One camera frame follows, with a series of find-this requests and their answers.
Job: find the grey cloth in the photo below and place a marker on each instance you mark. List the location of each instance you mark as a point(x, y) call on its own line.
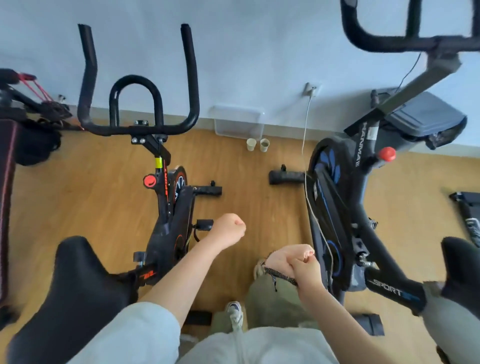
point(453, 330)

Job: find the person's green trousers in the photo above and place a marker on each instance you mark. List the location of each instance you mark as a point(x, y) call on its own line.
point(273, 303)

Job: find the black fitness machine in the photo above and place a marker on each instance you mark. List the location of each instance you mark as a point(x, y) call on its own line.
point(7, 180)

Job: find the grey waste bin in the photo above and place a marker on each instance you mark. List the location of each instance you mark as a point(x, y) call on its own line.
point(423, 112)

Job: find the person's white right shoe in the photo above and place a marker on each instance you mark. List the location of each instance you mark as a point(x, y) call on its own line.
point(259, 268)

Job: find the black red exercise bike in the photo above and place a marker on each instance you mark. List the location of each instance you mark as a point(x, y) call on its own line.
point(176, 221)

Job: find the person's left fingers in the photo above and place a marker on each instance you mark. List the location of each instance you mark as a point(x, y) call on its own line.
point(237, 225)

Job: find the person's white shirt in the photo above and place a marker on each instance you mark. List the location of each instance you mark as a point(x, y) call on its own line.
point(142, 337)

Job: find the black treadmill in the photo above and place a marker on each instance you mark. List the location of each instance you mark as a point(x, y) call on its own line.
point(468, 213)

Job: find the person's right hand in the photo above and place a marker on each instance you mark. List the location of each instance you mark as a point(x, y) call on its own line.
point(290, 264)

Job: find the person's right forearm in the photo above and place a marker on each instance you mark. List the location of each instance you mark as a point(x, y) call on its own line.
point(337, 322)

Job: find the person's white left shoe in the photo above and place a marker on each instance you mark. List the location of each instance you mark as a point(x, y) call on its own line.
point(235, 313)

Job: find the paper cup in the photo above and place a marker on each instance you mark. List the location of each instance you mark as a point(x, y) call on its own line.
point(251, 144)
point(264, 145)

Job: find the narrow black bike saddle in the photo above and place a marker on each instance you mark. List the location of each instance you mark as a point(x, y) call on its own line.
point(463, 266)

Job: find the black bag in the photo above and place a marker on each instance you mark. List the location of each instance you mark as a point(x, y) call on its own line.
point(35, 144)

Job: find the person's right fingers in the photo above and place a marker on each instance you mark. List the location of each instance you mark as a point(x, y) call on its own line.
point(304, 254)

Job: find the wide black bike saddle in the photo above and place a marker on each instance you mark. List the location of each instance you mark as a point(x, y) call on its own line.
point(75, 292)

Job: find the person's left forearm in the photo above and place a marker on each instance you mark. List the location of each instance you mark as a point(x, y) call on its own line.
point(180, 277)

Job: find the black blue exercise bike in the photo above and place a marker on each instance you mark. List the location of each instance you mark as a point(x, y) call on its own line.
point(348, 210)

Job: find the person's white shoe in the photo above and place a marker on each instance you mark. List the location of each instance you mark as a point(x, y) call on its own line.
point(235, 313)
point(259, 268)

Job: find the clear plastic storage box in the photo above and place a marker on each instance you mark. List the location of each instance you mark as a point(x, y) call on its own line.
point(238, 122)

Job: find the white wall socket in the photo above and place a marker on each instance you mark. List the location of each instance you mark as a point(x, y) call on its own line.
point(311, 89)

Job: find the person's left hand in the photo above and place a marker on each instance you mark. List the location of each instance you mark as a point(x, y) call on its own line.
point(225, 230)

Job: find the red resistance bands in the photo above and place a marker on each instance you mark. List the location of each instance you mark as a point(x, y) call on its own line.
point(35, 87)

